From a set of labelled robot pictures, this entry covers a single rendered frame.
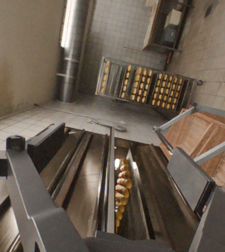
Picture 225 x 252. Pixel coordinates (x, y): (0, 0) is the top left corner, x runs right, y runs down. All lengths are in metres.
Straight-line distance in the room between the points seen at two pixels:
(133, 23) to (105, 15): 0.84
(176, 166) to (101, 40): 5.19
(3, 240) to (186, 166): 0.71
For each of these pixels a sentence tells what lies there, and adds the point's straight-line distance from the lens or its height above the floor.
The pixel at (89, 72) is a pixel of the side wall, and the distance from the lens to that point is 5.23.
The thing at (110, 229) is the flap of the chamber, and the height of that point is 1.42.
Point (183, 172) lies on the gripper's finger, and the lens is 0.17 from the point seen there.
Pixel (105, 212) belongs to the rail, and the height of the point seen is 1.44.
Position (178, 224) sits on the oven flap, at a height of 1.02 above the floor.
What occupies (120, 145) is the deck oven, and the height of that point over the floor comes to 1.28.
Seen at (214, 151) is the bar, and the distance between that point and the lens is 0.73.
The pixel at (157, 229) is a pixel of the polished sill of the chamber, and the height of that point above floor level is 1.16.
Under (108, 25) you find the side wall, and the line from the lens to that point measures 5.40.
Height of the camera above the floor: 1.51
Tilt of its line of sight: 3 degrees down
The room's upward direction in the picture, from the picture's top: 78 degrees counter-clockwise
